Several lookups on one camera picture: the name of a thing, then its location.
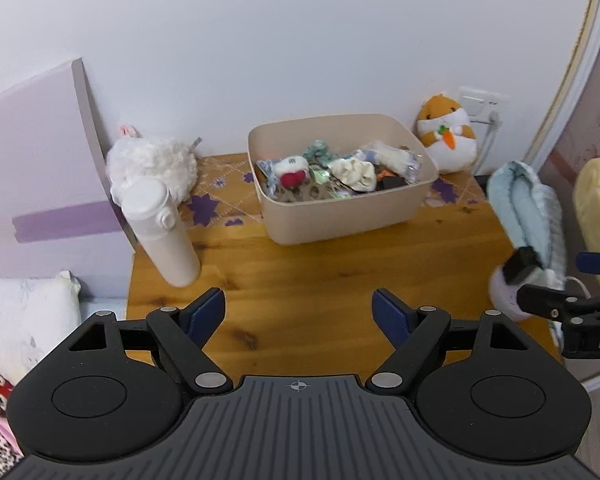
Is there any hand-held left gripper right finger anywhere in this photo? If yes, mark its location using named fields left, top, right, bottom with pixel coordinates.
left=369, top=288, right=536, bottom=392

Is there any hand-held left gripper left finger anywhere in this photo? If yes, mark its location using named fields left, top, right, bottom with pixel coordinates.
left=62, top=287, right=233, bottom=395

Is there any beige storage basket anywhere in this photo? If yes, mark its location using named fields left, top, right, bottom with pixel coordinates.
left=247, top=112, right=438, bottom=246

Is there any beige lattice stand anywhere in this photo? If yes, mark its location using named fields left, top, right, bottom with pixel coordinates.
left=275, top=182, right=353, bottom=204

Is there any cream scrunchie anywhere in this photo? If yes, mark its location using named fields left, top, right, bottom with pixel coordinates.
left=327, top=157, right=378, bottom=193

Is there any blue floral tissue pack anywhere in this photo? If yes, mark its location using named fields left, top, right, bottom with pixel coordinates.
left=256, top=159, right=281, bottom=196

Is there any clear plastic packet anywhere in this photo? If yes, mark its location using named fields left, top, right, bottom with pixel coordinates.
left=365, top=141, right=423, bottom=183

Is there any white cat plush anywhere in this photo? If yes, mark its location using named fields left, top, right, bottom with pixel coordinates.
left=272, top=156, right=311, bottom=190

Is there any teal fabric plush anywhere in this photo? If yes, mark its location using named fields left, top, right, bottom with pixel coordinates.
left=302, top=140, right=333, bottom=166

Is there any wooden desktop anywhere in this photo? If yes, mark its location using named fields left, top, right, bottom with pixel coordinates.
left=126, top=152, right=566, bottom=386

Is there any white round power strip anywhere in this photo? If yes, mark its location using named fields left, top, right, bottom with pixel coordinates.
left=489, top=260, right=566, bottom=322

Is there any black charger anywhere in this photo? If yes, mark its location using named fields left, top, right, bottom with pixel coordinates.
left=503, top=246, right=543, bottom=285

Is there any white thermos bottle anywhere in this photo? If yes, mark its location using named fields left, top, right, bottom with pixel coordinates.
left=121, top=180, right=201, bottom=288

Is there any light blue quilted cloth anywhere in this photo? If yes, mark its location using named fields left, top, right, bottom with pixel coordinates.
left=486, top=160, right=567, bottom=291

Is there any white fluffy plush toy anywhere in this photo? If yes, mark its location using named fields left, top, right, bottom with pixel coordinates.
left=105, top=122, right=199, bottom=206

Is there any hamster plush with carrot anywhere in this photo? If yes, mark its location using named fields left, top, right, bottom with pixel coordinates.
left=416, top=92, right=478, bottom=175

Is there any white pillow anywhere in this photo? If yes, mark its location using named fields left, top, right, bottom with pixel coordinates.
left=0, top=270, right=82, bottom=386

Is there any lilac bed headboard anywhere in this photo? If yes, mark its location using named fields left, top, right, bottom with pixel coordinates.
left=0, top=57, right=141, bottom=281

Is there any white plug cable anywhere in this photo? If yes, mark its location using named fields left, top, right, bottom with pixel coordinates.
left=472, top=111, right=503, bottom=176

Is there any white wall socket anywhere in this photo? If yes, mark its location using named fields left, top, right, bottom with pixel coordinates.
left=457, top=86, right=510, bottom=123

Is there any white door frame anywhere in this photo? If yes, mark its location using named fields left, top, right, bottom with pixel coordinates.
left=522, top=0, right=600, bottom=181

